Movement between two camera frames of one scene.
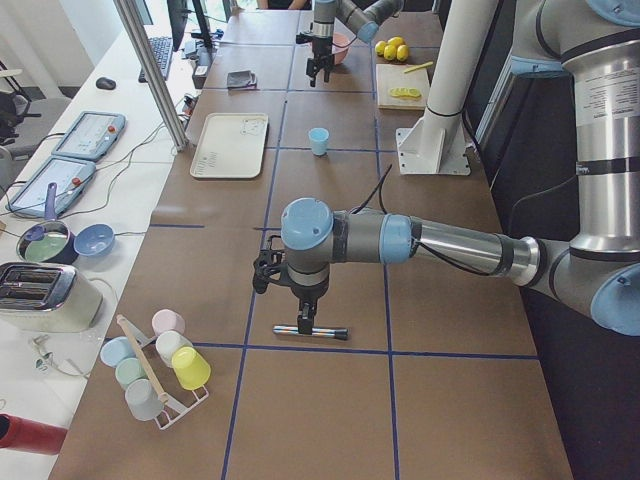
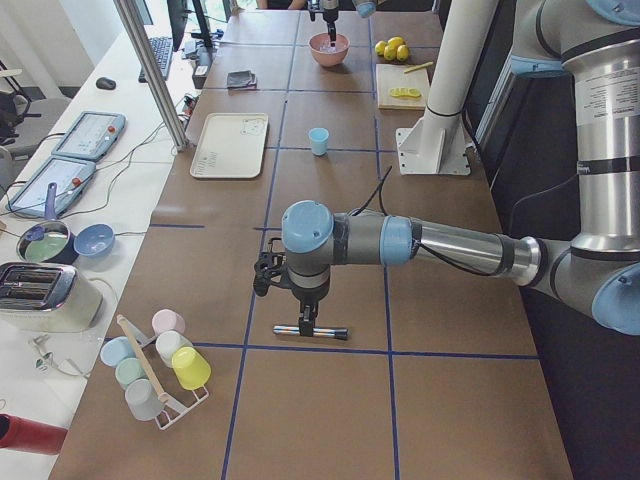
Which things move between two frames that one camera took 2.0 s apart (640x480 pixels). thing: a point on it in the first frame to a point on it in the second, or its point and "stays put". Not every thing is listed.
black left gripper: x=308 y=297 stays put
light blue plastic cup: x=319 y=137 stays put
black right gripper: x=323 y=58 to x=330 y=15
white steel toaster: x=47 y=298 stays put
